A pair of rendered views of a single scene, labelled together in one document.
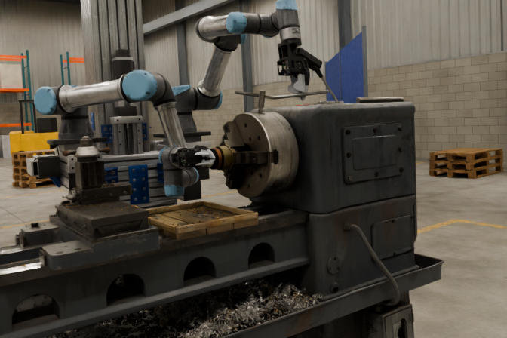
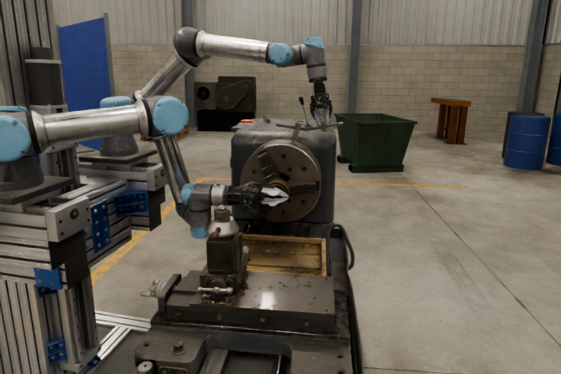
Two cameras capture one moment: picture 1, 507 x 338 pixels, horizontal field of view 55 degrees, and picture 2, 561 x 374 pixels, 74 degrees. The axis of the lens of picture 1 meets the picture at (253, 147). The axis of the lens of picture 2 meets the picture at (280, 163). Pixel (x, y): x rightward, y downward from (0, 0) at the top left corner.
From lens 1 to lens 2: 1.41 m
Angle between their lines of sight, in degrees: 49
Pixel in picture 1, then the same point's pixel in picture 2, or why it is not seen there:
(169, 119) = (175, 150)
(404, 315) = not seen: hidden behind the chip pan
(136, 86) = (174, 118)
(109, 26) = (15, 9)
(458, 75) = (143, 58)
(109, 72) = (20, 78)
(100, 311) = not seen: outside the picture
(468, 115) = not seen: hidden behind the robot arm
